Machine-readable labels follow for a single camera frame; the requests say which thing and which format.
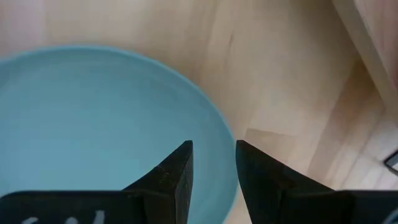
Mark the blue round plate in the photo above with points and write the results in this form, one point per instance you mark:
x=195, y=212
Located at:
x=93, y=124

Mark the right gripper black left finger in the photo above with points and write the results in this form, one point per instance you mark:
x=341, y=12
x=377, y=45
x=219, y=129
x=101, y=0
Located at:
x=169, y=186

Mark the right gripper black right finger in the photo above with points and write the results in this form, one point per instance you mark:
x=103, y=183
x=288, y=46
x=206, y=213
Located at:
x=267, y=193

